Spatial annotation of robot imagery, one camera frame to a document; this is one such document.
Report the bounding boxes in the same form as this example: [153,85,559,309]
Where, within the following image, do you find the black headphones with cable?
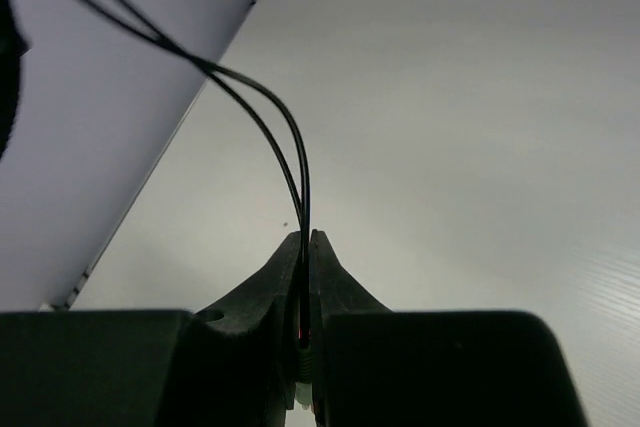
[0,0,321,408]

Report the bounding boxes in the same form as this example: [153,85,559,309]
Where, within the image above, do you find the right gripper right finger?
[309,231,587,426]

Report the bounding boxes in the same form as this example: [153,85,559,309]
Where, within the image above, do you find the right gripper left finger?
[1,233,300,426]

